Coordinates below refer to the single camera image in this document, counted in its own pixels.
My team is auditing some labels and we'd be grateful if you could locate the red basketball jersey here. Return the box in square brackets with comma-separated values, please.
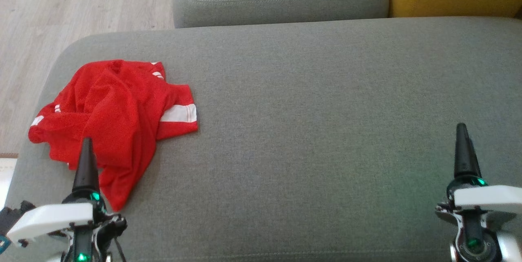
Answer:
[28, 60, 166, 212]

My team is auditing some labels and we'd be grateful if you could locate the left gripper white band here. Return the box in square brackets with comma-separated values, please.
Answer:
[6, 137, 128, 262]

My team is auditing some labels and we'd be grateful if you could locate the grey sofa seat cushion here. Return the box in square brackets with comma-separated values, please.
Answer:
[0, 17, 522, 262]

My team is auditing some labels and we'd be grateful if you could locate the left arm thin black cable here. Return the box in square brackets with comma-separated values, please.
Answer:
[113, 236, 128, 262]

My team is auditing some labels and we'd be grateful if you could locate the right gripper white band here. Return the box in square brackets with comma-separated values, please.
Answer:
[436, 123, 522, 238]

